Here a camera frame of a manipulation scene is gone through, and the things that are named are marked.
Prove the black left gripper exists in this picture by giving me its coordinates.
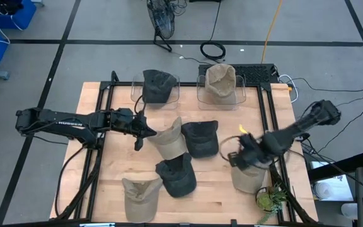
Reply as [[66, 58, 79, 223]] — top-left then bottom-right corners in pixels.
[[111, 108, 158, 151]]

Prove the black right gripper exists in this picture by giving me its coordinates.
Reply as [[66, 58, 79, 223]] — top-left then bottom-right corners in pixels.
[[228, 132, 269, 170]]

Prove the tan cap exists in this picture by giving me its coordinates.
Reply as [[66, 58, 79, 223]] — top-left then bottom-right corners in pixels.
[[148, 116, 188, 161], [204, 63, 237, 105], [231, 163, 269, 195], [121, 177, 164, 223]]

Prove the black cap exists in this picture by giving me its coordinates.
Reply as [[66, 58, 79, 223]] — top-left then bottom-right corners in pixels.
[[155, 152, 197, 199], [142, 69, 178, 105], [180, 120, 219, 159]]

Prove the clear plastic bin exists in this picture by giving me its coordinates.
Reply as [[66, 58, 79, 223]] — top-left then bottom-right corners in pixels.
[[130, 74, 182, 110], [196, 74, 248, 110]]

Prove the small green potted plant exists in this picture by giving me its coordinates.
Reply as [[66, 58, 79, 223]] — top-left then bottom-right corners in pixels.
[[255, 184, 288, 224]]

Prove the black monitor at edge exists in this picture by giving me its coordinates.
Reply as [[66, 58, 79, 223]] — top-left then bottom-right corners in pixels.
[[50, 71, 320, 226]]

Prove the black perforated case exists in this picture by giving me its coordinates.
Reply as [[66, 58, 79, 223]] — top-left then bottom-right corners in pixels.
[[198, 63, 280, 85]]

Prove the black beam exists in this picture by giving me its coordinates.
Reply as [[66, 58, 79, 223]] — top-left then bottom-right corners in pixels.
[[307, 151, 363, 183]]

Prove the black floor fan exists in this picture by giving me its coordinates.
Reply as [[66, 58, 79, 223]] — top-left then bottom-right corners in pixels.
[[146, 0, 176, 53]]

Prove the white cup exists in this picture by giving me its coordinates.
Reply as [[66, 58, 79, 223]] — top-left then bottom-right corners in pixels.
[[340, 202, 359, 223]]

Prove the large blue bin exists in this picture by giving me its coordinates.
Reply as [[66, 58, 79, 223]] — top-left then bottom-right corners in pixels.
[[0, 0, 38, 31]]

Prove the black item in bin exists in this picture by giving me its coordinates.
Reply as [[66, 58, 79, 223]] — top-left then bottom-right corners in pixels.
[[0, 0, 24, 16]]

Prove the coiled black cable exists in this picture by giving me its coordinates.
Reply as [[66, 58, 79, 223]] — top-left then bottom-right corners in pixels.
[[199, 0, 227, 61]]

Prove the thin black floor cable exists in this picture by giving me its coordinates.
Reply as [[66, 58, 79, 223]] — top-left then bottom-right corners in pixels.
[[297, 77, 363, 93]]

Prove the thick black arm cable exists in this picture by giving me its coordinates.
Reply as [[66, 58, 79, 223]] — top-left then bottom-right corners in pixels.
[[54, 146, 86, 218]]

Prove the yellow cable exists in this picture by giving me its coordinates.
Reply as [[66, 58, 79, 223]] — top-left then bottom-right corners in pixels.
[[260, 0, 284, 64]]

